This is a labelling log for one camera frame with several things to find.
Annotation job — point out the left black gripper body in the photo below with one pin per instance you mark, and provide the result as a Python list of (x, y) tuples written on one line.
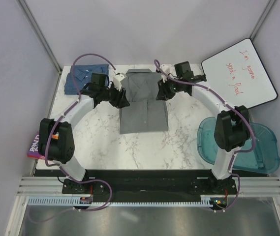
[(112, 96)]

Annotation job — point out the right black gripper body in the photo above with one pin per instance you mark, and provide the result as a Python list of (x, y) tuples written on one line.
[(169, 89)]

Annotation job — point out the grey long sleeve shirt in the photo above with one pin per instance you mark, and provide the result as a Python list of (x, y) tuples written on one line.
[(145, 113)]

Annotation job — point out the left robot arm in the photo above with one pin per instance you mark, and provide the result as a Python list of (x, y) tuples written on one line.
[(56, 141)]

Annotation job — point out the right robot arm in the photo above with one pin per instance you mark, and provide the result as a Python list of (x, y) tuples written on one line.
[(232, 128)]

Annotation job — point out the blue checked folded shirt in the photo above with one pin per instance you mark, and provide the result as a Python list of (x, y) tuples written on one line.
[(82, 76)]

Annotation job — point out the white whiteboard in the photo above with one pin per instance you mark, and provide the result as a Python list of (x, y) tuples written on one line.
[(238, 75)]

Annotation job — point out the Roald Dahl book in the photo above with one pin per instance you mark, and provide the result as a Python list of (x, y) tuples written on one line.
[(33, 150)]

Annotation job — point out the teal plastic bin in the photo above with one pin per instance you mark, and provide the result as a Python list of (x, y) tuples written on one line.
[(264, 159)]

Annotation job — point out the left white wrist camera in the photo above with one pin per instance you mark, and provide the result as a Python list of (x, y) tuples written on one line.
[(117, 80)]

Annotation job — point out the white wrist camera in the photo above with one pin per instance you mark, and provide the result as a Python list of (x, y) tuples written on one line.
[(117, 80), (165, 71)]

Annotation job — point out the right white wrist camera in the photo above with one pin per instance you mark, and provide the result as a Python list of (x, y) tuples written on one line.
[(165, 71)]

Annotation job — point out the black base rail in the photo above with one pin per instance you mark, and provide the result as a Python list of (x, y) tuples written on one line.
[(153, 185)]

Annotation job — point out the right aluminium frame post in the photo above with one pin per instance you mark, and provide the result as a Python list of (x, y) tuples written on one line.
[(263, 16)]

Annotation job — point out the aluminium frame post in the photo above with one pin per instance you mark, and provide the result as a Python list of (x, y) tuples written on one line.
[(39, 34), (263, 16)]

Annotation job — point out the white slotted cable duct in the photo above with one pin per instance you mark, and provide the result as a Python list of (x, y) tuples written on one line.
[(76, 201)]

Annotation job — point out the left aluminium frame post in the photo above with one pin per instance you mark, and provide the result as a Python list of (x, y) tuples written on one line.
[(39, 34)]

